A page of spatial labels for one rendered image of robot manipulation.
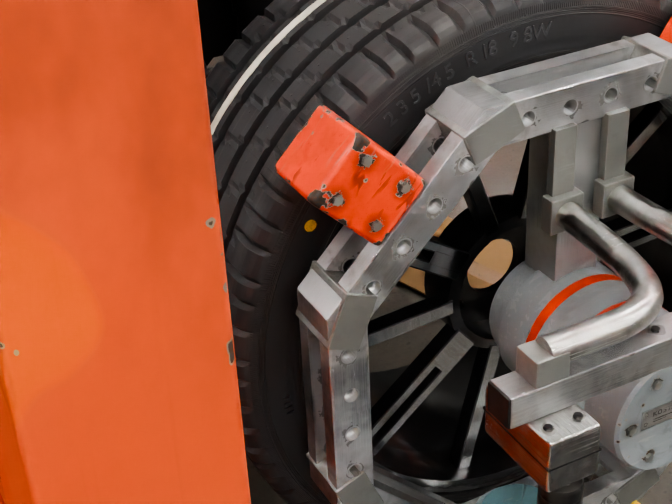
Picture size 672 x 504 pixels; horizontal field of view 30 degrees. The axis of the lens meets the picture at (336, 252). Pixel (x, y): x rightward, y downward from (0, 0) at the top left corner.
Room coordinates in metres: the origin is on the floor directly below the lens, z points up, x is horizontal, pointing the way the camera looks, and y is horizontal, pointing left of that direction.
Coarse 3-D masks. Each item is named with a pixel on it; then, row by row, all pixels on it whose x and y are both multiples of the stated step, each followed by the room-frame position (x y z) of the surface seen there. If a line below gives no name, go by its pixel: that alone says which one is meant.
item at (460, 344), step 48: (528, 144) 1.13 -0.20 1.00; (480, 192) 1.08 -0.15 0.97; (432, 240) 1.06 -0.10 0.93; (480, 240) 1.09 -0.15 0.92; (624, 240) 1.17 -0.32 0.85; (432, 288) 1.10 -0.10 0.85; (480, 288) 1.14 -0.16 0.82; (384, 336) 1.03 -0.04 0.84; (480, 336) 1.09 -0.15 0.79; (384, 384) 1.24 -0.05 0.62; (432, 384) 1.06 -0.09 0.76; (480, 384) 1.09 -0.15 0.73; (384, 432) 1.03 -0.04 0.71; (432, 432) 1.14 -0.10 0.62; (480, 432) 1.15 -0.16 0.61; (432, 480) 1.04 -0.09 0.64; (480, 480) 1.06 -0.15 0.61
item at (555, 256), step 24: (600, 120) 1.02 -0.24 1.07; (576, 144) 1.01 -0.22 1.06; (576, 168) 1.01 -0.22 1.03; (528, 192) 1.04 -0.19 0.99; (528, 216) 1.04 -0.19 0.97; (528, 240) 1.04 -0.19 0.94; (552, 240) 1.01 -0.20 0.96; (576, 240) 1.01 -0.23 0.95; (528, 264) 1.04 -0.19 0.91; (552, 264) 1.01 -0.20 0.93; (576, 264) 1.01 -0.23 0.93
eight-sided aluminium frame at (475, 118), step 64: (576, 64) 1.05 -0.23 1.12; (640, 64) 1.04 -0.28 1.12; (448, 128) 0.97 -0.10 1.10; (512, 128) 0.97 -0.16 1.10; (448, 192) 0.94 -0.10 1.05; (320, 256) 0.95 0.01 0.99; (384, 256) 0.91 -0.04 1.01; (320, 320) 0.90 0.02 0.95; (320, 384) 0.93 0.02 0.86; (320, 448) 0.93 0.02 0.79
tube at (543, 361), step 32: (576, 128) 0.99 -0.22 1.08; (576, 192) 0.99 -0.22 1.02; (544, 224) 0.98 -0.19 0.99; (576, 224) 0.95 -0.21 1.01; (608, 256) 0.90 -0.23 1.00; (640, 256) 0.89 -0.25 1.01; (640, 288) 0.84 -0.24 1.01; (608, 320) 0.80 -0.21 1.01; (640, 320) 0.80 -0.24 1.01; (544, 352) 0.77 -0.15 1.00; (576, 352) 0.77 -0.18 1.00; (544, 384) 0.76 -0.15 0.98
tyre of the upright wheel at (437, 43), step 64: (384, 0) 1.13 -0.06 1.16; (448, 0) 1.08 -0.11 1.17; (512, 0) 1.08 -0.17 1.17; (576, 0) 1.10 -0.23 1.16; (640, 0) 1.14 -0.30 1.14; (320, 64) 1.07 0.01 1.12; (384, 64) 1.03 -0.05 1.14; (448, 64) 1.04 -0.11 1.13; (512, 64) 1.07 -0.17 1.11; (256, 128) 1.06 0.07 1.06; (384, 128) 1.01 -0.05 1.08; (256, 192) 1.00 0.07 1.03; (256, 256) 0.96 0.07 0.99; (256, 320) 0.95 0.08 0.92; (256, 384) 0.95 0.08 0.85; (256, 448) 0.95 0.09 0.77
